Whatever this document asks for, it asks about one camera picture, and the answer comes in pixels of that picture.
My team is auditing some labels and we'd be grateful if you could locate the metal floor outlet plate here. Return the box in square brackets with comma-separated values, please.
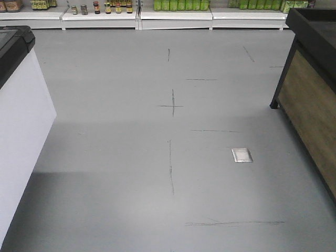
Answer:
[232, 148, 253, 163]

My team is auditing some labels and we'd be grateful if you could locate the green drink package row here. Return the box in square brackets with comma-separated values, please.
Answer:
[153, 0, 210, 12]

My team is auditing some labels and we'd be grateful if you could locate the dark sauce jar red lid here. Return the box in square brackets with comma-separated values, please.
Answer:
[93, 1, 100, 15]

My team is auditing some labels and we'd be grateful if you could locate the white chest freezer black lid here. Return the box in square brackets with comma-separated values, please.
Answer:
[1, 26, 57, 240]

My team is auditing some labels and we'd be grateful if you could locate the black wooden produce display stand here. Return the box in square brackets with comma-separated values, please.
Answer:
[270, 8, 335, 199]

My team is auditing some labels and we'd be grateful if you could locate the white store shelving unit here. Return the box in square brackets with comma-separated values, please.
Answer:
[1, 1, 287, 30]

